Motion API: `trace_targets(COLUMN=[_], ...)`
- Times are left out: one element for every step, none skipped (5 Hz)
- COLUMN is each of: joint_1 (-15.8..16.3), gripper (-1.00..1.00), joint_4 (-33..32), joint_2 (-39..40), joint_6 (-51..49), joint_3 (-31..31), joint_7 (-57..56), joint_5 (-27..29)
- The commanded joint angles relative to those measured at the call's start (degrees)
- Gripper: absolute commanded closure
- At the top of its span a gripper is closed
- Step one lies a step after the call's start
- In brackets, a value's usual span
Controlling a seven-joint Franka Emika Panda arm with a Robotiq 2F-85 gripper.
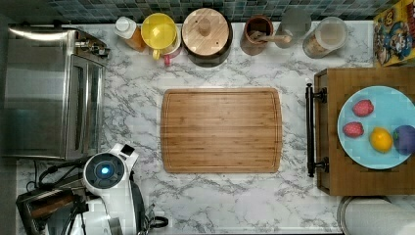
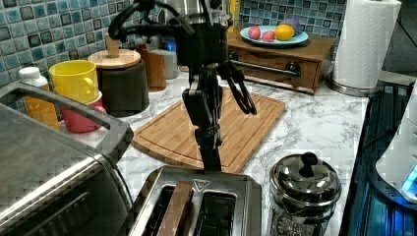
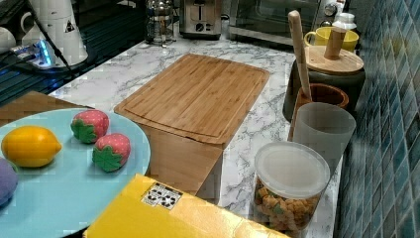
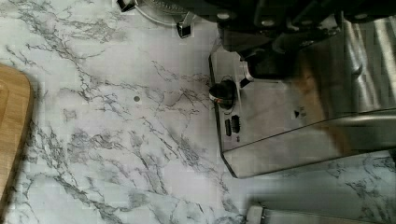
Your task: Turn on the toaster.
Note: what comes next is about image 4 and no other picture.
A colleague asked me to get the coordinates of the stainless steel toaster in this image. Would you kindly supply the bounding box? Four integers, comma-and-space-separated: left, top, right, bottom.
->
209, 17, 395, 178

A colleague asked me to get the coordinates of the white object bottom edge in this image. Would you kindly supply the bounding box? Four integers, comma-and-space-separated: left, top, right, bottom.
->
246, 205, 374, 224

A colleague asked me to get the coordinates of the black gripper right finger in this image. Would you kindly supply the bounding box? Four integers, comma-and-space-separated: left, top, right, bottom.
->
239, 33, 315, 88

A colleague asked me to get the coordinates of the bamboo cutting board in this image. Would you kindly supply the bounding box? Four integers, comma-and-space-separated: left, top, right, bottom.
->
0, 64, 34, 209

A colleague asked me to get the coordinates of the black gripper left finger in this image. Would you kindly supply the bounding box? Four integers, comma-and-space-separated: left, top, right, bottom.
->
218, 26, 277, 61

